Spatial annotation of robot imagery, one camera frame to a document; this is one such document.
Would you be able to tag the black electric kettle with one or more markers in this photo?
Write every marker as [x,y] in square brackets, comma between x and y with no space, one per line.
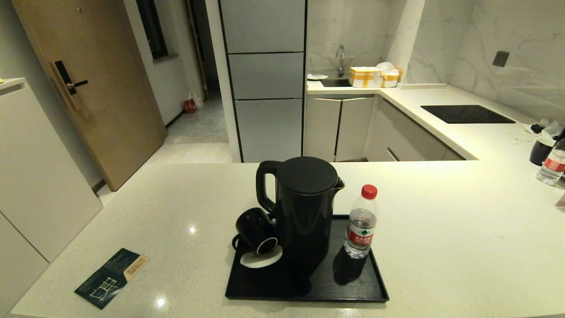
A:
[304,212]

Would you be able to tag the black cup white inside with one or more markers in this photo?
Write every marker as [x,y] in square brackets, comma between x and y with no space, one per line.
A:
[254,227]

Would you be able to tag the clear plastic water bottle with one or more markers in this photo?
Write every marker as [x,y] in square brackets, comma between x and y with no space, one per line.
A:
[551,170]
[361,229]

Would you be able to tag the grey sink base cabinet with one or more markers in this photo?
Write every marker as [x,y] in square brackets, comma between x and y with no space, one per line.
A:
[337,128]

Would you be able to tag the tall grey panel cabinet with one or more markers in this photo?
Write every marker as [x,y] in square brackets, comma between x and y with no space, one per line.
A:
[265,75]

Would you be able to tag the white dish cloth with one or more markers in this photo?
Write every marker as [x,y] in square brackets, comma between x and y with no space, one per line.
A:
[317,76]

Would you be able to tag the dark kitchen sink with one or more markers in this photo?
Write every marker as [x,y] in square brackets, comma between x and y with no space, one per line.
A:
[335,83]

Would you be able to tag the white round saucer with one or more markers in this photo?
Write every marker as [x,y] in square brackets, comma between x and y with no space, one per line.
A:
[265,261]

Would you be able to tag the white shopping bag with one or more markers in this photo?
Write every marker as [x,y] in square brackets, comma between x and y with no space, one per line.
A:
[197,97]

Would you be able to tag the red bag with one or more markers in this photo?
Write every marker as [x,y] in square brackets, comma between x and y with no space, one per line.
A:
[190,107]

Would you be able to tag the chrome kitchen faucet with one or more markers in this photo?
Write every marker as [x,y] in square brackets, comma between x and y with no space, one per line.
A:
[341,62]

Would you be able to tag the large yellow-taped cardboard box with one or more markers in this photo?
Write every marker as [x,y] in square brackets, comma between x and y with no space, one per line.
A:
[364,77]

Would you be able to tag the grey counter drawer cabinet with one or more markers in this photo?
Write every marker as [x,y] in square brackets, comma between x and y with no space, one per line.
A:
[410,139]

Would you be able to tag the small yellow-taped cardboard box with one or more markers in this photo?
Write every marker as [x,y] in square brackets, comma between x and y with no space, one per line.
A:
[391,80]

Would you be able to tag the crumpled white plastic bag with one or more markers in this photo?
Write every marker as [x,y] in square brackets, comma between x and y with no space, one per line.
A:
[386,66]

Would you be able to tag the black rectangular serving tray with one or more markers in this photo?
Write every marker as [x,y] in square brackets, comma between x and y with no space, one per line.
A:
[353,285]

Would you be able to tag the dark window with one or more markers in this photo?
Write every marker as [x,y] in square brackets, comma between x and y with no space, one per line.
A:
[152,31]

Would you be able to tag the brown wooden door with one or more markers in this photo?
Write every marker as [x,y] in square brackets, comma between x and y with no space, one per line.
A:
[110,88]

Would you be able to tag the black induction cooktop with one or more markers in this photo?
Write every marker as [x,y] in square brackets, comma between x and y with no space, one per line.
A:
[465,114]

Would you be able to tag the dark green folded brochure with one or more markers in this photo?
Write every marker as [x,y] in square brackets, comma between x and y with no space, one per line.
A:
[108,278]

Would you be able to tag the black mug white rim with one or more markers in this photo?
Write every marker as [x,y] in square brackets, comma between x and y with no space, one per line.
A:
[540,153]

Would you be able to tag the crumpled clear wrappers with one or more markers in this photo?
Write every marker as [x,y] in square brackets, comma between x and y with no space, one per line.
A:
[551,130]

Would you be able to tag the brown object corner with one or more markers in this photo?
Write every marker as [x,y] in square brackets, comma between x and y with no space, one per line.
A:
[561,202]

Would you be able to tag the grey wall socket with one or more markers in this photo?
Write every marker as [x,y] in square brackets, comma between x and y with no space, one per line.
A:
[500,58]

